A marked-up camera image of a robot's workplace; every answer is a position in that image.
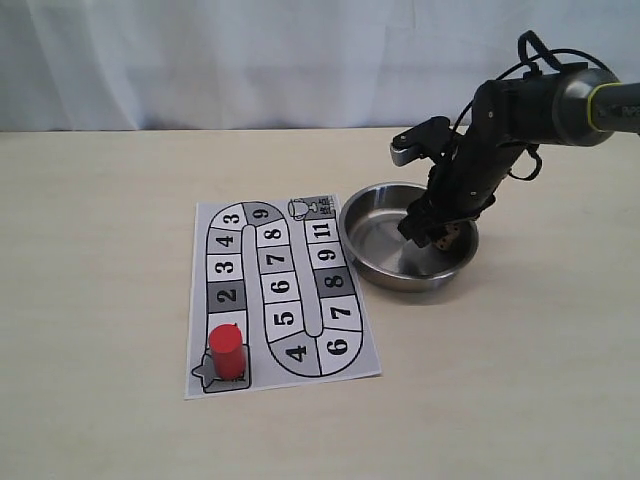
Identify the wooden die black pips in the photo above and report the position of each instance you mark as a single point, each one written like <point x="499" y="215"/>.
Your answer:
<point x="446" y="241"/>

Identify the stainless steel round bowl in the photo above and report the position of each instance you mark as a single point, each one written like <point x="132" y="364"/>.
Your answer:
<point x="368" y="225"/>

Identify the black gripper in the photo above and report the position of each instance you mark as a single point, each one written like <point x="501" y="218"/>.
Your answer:
<point x="462" y="182"/>

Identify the red cylinder game piece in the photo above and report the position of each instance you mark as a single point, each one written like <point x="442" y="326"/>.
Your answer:
<point x="227" y="351"/>

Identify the paper number game board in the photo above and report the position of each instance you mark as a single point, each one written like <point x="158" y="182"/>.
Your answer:
<point x="277" y="269"/>

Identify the white backdrop curtain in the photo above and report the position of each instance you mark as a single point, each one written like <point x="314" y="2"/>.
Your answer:
<point x="143" y="65"/>

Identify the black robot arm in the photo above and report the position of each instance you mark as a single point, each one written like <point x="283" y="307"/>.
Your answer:
<point x="581" y="108"/>

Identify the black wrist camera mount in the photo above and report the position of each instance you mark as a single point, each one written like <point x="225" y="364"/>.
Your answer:
<point x="426" y="140"/>

